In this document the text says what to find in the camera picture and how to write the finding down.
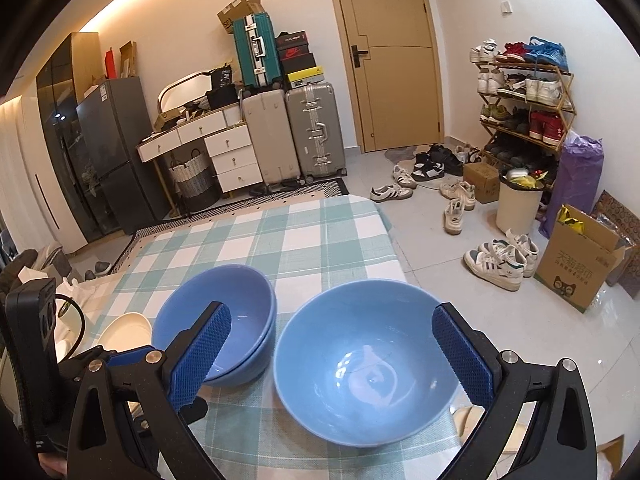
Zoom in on beige suitcase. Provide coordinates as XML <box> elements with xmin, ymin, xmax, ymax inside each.
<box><xmin>240</xmin><ymin>87</ymin><xmax>303</xmax><ymax>186</ymax></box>

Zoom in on purple plastic bag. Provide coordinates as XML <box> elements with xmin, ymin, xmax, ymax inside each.
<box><xmin>539</xmin><ymin>130</ymin><xmax>605</xmax><ymax>240</ymax></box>

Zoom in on patterned rug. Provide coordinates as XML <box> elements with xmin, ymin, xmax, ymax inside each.
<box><xmin>110</xmin><ymin>177</ymin><xmax>351</xmax><ymax>273</ymax></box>

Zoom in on scattered loose shoes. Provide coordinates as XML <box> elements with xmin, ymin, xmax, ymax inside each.
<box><xmin>369</xmin><ymin>142</ymin><xmax>483</xmax><ymax>236</ymax></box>

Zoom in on woven laundry basket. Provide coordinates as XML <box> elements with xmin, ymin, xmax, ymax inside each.
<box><xmin>167</xmin><ymin>152</ymin><xmax>221</xmax><ymax>211</ymax></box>

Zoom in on blue bowl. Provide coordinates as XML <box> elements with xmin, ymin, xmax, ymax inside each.
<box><xmin>151</xmin><ymin>265</ymin><xmax>277</xmax><ymax>381</ymax></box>
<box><xmin>202</xmin><ymin>300</ymin><xmax>277</xmax><ymax>387</ymax></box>
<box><xmin>273</xmin><ymin>281</ymin><xmax>473</xmax><ymax>448</ymax></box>

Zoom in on small closed cardboard box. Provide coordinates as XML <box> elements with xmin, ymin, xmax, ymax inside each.
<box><xmin>462</xmin><ymin>161</ymin><xmax>501</xmax><ymax>204</ymax></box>

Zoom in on yellow black shoe box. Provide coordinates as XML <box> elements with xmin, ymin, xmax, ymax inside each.
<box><xmin>286</xmin><ymin>66</ymin><xmax>321</xmax><ymax>88</ymax></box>

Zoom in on black bag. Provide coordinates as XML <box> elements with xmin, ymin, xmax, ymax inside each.
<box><xmin>206</xmin><ymin>66</ymin><xmax>240</xmax><ymax>108</ymax></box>

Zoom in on white dresser with drawers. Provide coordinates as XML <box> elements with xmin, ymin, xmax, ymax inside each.
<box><xmin>137</xmin><ymin>107</ymin><xmax>263</xmax><ymax>211</ymax></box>

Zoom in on large open cardboard box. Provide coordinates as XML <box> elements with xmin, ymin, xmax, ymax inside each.
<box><xmin>216</xmin><ymin>0</ymin><xmax>265</xmax><ymax>35</ymax></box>

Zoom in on cardboard box with cat print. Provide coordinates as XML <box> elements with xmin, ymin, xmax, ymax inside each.
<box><xmin>532</xmin><ymin>204</ymin><xmax>626</xmax><ymax>314</ymax></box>

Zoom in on rows of assorted sneakers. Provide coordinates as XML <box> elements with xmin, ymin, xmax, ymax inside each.
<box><xmin>469</xmin><ymin>36</ymin><xmax>573</xmax><ymax>171</ymax></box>

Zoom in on dark grey fridge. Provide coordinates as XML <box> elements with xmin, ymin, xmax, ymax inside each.
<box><xmin>75</xmin><ymin>76</ymin><xmax>173</xmax><ymax>233</ymax></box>

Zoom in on arched mirror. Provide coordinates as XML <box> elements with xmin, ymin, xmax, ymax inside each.
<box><xmin>157</xmin><ymin>71</ymin><xmax>216</xmax><ymax>116</ymax></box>

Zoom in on green checked tablecloth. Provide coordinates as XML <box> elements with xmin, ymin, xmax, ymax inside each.
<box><xmin>107</xmin><ymin>195</ymin><xmax>463</xmax><ymax>480</ymax></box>

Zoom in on silver suitcase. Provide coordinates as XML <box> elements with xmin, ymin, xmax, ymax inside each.
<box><xmin>285</xmin><ymin>81</ymin><xmax>346</xmax><ymax>181</ymax></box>

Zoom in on teal suitcase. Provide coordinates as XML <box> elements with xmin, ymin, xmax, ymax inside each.
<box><xmin>232</xmin><ymin>11</ymin><xmax>282</xmax><ymax>92</ymax></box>

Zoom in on white wardrobe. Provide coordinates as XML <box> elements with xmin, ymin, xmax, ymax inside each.
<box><xmin>0</xmin><ymin>95</ymin><xmax>86</xmax><ymax>256</ymax></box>

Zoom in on large cream plate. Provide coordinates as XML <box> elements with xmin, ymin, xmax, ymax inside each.
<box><xmin>97</xmin><ymin>312</ymin><xmax>154</xmax><ymax>356</ymax></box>

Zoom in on red black shoe box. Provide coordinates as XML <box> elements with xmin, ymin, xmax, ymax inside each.
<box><xmin>278</xmin><ymin>46</ymin><xmax>313</xmax><ymax>73</ymax></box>

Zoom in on white tumbler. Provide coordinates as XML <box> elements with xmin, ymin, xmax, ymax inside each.
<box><xmin>52</xmin><ymin>296</ymin><xmax>85</xmax><ymax>361</ymax></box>

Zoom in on wooden door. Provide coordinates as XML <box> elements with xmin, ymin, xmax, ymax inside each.
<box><xmin>327</xmin><ymin>0</ymin><xmax>446</xmax><ymax>153</ymax></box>

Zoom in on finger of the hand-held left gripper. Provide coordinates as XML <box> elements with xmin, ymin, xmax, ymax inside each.
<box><xmin>127</xmin><ymin>396</ymin><xmax>209</xmax><ymax>433</ymax></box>
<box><xmin>59</xmin><ymin>344</ymin><xmax>160</xmax><ymax>378</ymax></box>

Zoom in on black glass cabinet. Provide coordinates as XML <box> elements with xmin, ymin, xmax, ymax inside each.
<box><xmin>36</xmin><ymin>32</ymin><xmax>108</xmax><ymax>246</ymax></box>

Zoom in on small open cardboard box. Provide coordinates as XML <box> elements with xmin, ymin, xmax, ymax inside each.
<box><xmin>152</xmin><ymin>109</ymin><xmax>183</xmax><ymax>131</ymax></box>

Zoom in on white teal sneaker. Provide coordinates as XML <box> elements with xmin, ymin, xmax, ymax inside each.
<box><xmin>462</xmin><ymin>247</ymin><xmax>527</xmax><ymax>292</ymax></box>
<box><xmin>477</xmin><ymin>230</ymin><xmax>540</xmax><ymax>277</ymax></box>

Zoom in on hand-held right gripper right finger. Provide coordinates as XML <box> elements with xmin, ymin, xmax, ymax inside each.
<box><xmin>431</xmin><ymin>302</ymin><xmax>598</xmax><ymax>480</ymax></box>

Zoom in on white trash bin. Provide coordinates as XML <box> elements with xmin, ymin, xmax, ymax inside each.
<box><xmin>496</xmin><ymin>169</ymin><xmax>545</xmax><ymax>235</ymax></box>

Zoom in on wooden shoe rack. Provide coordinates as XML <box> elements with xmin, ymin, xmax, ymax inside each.
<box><xmin>470</xmin><ymin>55</ymin><xmax>576</xmax><ymax>186</ymax></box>

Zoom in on brown patterned bag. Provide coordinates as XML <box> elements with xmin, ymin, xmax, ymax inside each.
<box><xmin>592</xmin><ymin>190</ymin><xmax>638</xmax><ymax>286</ymax></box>

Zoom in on flat cardboard box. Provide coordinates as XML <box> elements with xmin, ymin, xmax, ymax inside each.
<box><xmin>117</xmin><ymin>40</ymin><xmax>138</xmax><ymax>78</ymax></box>

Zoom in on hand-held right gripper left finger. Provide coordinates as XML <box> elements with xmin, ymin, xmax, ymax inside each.
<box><xmin>65</xmin><ymin>301</ymin><xmax>233</xmax><ymax>480</ymax></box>

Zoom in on yellow black packet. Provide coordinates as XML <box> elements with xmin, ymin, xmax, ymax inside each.
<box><xmin>557</xmin><ymin>205</ymin><xmax>586</xmax><ymax>236</ymax></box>

